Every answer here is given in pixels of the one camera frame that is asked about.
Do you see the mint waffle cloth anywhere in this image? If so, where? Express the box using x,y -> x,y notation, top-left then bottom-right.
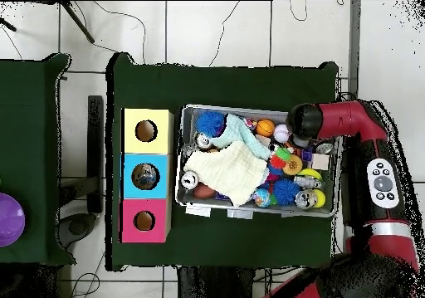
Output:
210,112 -> 271,161

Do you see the wooden box with three holes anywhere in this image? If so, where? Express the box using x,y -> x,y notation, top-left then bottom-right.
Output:
119,108 -> 174,244

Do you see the cream waffle cloth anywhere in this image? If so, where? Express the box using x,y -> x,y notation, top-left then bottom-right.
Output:
183,140 -> 269,208

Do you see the blue furry monster toy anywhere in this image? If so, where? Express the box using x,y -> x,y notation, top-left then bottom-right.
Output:
194,110 -> 227,137

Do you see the small orange basketball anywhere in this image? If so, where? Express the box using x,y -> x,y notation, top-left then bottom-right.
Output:
255,118 -> 276,138

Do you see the blue green globe ball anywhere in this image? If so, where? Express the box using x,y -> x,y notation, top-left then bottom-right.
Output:
252,188 -> 273,208

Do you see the small white baseball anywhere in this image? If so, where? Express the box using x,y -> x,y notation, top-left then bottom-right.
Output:
272,124 -> 291,144

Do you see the toy hamburger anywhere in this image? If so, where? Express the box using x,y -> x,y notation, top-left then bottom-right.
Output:
282,154 -> 304,176

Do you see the blue spiky rubber ball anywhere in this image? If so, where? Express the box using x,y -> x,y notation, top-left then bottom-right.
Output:
272,178 -> 302,207

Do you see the plain wooden cube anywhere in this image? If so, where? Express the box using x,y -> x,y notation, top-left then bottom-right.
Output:
310,153 -> 330,171

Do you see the grey stand foot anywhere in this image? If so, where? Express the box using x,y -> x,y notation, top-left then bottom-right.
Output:
55,212 -> 98,249

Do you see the dark green side table cloth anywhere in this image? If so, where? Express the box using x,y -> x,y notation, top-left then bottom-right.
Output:
0,52 -> 77,266

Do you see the black tripod leg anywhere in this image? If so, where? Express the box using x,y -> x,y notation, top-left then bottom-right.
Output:
59,1 -> 96,44
0,16 -> 17,32

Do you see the purple bowl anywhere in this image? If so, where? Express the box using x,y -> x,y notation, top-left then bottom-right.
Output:
0,192 -> 27,247

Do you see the shallow wire mesh bin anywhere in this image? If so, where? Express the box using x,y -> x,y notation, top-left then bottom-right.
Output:
174,103 -> 344,219

